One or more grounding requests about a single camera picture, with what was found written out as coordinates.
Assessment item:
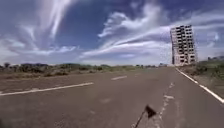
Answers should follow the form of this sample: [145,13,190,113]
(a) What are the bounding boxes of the tall pale unfinished building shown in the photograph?
[169,23,199,67]

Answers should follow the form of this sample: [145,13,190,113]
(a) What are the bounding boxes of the dry scrub verge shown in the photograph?
[0,62,168,80]
[181,57,224,81]

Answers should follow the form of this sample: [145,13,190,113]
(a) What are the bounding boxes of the dirt shoulder strip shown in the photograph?
[178,66,224,100]

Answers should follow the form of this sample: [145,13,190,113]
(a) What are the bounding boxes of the robot's own part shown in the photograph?
[132,104,158,128]

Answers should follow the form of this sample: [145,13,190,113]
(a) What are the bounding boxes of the white painted edge line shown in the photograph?
[174,67,224,105]

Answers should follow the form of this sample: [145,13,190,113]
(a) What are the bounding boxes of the grey asphalt road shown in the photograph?
[0,66,224,128]

